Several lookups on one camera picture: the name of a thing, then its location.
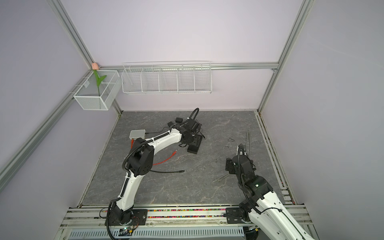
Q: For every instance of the pink artificial tulip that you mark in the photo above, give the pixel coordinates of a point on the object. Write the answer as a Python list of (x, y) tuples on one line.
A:
[(99, 79)]

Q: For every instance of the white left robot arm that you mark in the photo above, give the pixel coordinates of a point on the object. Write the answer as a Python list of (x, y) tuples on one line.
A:
[(140, 161)]

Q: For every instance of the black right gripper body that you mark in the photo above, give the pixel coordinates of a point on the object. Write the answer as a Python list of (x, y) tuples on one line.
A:
[(230, 164)]

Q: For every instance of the black power adapter far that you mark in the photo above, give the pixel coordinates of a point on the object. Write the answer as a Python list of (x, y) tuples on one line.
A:
[(179, 120)]

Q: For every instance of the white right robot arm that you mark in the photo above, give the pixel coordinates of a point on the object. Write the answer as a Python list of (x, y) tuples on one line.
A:
[(262, 206)]

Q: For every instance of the white wire wall basket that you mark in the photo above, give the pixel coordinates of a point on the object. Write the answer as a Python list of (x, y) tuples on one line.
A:
[(167, 77)]

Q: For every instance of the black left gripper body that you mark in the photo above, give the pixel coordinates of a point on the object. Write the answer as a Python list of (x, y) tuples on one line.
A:
[(196, 140)]

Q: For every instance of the white mesh box basket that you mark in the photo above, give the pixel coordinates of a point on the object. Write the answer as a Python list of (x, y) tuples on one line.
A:
[(87, 94)]

